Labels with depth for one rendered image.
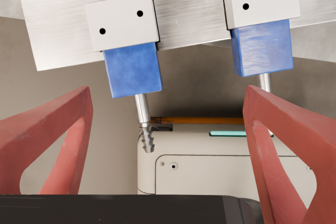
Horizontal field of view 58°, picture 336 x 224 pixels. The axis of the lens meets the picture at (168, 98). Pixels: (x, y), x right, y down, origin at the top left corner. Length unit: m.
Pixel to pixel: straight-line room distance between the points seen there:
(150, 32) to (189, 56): 0.89
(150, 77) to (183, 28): 0.05
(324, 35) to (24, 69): 1.06
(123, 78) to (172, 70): 0.87
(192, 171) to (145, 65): 0.69
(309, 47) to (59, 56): 0.24
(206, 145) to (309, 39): 0.60
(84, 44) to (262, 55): 0.15
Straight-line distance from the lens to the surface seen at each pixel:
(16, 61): 1.25
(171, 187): 0.93
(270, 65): 0.26
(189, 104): 1.14
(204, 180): 0.93
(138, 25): 0.23
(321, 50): 0.35
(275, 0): 0.25
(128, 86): 0.25
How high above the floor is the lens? 1.11
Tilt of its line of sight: 80 degrees down
